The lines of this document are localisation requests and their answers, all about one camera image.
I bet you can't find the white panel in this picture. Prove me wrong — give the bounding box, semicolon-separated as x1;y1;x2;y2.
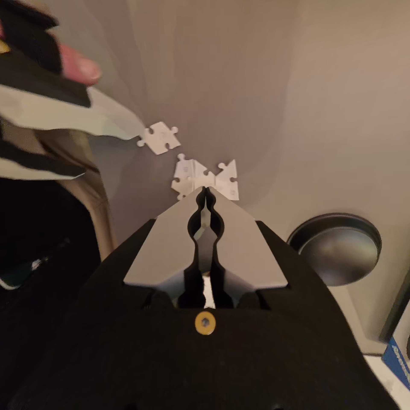
362;352;410;410

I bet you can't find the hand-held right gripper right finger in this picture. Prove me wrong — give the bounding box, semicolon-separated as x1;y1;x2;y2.
205;187;289;309

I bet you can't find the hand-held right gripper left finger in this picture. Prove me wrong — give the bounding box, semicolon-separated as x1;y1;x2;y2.
123;186;207;309

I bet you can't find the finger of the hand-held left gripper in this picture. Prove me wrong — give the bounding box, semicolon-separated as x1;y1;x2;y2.
0;120;88;181
0;84;145;140

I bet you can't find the black bar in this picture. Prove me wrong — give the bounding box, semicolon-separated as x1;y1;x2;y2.
379;279;410;344

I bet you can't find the person's left hand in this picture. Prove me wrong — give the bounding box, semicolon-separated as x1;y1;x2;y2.
60;43;103;87

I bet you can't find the black garment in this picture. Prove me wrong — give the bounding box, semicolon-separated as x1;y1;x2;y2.
0;174;108;324

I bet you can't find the round dark metal tin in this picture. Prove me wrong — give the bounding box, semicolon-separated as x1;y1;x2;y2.
286;212;382;288

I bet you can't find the blue printed box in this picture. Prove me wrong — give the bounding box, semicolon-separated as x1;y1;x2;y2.
382;335;410;392

